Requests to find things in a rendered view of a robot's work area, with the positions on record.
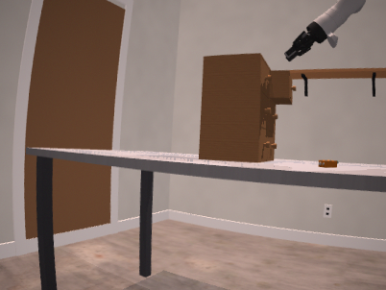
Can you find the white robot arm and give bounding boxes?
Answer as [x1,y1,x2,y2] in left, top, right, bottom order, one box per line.
[314,0,366,48]

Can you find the dark brown drawer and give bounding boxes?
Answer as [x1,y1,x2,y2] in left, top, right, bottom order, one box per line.
[269,101,277,131]
[270,70,296,105]
[261,58,272,96]
[258,128,270,160]
[260,91,271,128]
[268,132,277,159]

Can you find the brown wooden chest of drawers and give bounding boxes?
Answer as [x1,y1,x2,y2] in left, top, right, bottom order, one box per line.
[199,53,276,163]

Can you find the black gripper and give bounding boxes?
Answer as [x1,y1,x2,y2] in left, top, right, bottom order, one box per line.
[284,21,327,61]

